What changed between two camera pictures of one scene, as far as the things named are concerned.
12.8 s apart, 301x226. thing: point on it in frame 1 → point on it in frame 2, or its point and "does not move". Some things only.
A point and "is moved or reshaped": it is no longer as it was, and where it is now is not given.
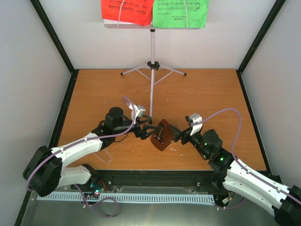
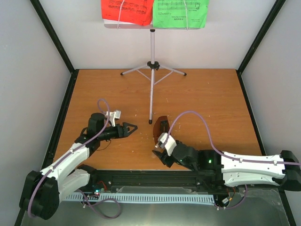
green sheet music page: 179,13 does not move
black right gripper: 185,133 → 164,158
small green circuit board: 98,191 does not move
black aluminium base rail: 102,180 does not move
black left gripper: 143,134 → 125,129
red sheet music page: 139,12 does not move
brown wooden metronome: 162,138 is moved or reshaped
